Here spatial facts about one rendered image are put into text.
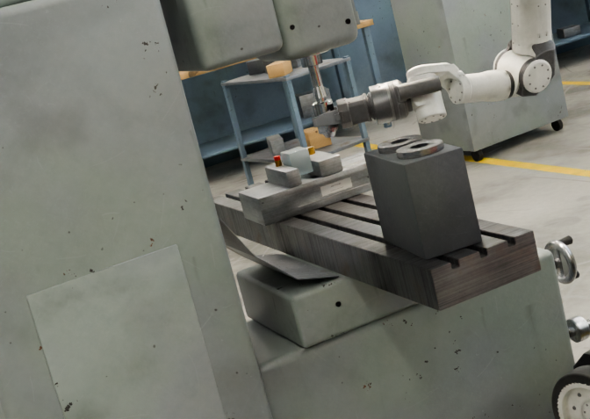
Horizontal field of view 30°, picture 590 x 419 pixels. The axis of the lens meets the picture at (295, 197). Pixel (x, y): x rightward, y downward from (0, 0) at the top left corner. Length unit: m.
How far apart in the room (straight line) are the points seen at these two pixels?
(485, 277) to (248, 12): 0.72
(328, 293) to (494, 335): 0.45
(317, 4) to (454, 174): 0.53
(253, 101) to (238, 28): 7.12
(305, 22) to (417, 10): 4.72
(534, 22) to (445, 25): 4.31
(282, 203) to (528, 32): 0.69
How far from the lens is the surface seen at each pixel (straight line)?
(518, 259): 2.10
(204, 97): 9.24
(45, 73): 2.05
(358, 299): 2.38
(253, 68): 7.29
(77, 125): 2.07
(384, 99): 2.44
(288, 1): 2.34
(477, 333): 2.56
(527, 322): 2.63
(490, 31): 7.05
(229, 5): 2.27
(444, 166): 2.05
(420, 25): 7.07
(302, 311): 2.33
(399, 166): 2.04
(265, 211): 2.62
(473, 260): 2.05
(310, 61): 2.45
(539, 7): 2.56
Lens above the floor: 1.53
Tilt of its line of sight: 12 degrees down
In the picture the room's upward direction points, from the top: 14 degrees counter-clockwise
